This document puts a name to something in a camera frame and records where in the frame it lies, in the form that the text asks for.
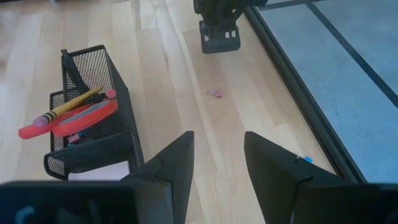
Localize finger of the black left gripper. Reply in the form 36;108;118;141
198;20;242;55

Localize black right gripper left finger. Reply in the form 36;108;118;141
0;130;195;224

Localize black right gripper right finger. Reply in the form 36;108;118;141
243;130;398;224

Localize black mesh desk organizer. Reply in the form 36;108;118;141
43;44;146;182

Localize black pen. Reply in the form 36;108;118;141
60;49;90;95

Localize black aluminium table frame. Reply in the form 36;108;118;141
242;0;368;184

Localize red-handled scissors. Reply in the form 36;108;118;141
17;98;119;140

